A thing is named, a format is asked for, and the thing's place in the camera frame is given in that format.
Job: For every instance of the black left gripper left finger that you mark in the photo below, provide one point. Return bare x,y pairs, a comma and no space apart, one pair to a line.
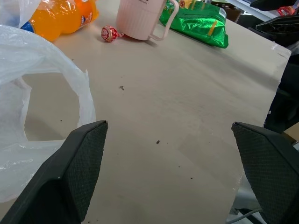
70,172

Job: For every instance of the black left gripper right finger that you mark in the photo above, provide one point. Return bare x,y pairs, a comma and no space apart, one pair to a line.
271,168

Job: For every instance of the white translucent plastic bag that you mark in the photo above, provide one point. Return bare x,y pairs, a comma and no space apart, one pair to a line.
14,93

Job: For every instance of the black plastic crate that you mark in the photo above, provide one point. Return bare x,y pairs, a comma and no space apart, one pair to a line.
278,29

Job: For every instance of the red wrapped lollipop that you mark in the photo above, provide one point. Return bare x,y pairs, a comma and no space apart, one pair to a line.
108,33

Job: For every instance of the orange soda bottle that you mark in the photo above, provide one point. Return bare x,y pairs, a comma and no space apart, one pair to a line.
61,16

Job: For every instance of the red snack packet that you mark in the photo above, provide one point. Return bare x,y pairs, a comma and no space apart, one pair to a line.
286,9

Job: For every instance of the green snack bag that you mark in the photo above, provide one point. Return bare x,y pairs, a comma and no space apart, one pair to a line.
198,21

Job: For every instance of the pink ribbed plastic mug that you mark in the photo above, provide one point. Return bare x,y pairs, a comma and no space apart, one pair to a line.
142,17

